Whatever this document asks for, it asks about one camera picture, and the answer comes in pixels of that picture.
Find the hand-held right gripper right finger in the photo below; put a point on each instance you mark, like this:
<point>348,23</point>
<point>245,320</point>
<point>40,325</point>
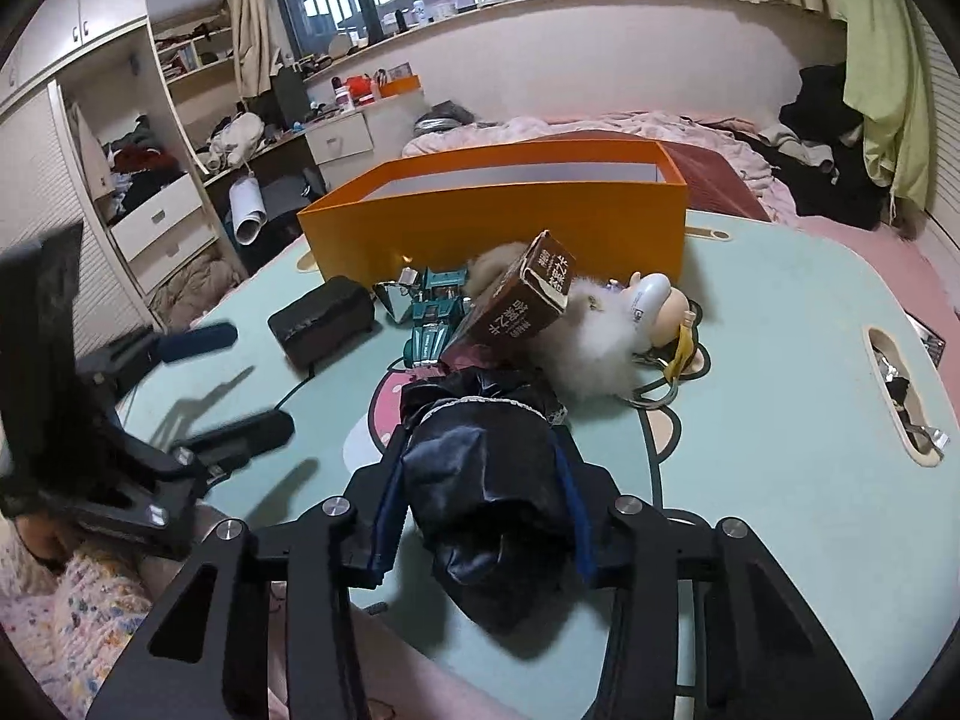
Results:
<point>579,532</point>

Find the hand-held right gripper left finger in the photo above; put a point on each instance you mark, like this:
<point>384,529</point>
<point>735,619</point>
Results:
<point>386,532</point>

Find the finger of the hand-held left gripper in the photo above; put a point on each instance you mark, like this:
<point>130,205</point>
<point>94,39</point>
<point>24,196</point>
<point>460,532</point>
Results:
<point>247,439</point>
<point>199,341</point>

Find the black satin cloth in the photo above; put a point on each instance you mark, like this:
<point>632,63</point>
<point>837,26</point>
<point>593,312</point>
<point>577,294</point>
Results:
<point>487,480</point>

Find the orange cardboard box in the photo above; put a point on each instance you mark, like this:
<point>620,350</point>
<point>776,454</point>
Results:
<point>487,217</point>

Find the person's left forearm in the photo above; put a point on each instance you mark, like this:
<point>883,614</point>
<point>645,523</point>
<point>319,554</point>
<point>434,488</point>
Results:
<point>67,615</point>

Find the red container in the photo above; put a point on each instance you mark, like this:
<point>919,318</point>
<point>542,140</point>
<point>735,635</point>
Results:
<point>361,88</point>

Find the beige quilted cloth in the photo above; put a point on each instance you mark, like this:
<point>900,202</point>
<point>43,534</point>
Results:
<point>191,285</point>

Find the black zip pouch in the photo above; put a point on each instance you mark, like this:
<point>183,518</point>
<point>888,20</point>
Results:
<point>319,322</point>

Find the rolled white paper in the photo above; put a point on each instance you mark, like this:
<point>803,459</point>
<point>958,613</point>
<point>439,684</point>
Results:
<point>247,206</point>

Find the white wardrobe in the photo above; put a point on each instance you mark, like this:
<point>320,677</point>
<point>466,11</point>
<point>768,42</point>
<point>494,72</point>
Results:
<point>45,157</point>

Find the white cloth bundle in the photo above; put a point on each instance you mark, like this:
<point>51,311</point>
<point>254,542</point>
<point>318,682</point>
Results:
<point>234,136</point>

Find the teal toy car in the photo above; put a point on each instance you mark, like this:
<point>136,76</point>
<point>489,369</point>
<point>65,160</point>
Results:
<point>435,315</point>

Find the brown milk carton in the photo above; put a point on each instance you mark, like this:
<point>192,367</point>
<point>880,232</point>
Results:
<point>517,307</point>

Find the white bedside cabinet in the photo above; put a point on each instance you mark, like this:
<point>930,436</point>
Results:
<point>337,139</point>

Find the small orange box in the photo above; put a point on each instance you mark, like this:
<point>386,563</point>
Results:
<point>400,87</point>

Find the grey cloth bundle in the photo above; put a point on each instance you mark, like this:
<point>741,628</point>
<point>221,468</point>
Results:
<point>444,118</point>

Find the dark red cushion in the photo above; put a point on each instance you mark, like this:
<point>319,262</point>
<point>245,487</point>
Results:
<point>712,180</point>

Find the pink bed sheet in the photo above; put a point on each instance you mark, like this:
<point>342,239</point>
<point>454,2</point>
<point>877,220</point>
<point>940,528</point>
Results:
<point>885,255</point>

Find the black clothes pile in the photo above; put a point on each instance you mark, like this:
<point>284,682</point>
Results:
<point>832,165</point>

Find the green hanging garment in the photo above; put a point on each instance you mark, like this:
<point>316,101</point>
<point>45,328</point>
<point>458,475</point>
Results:
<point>885,75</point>

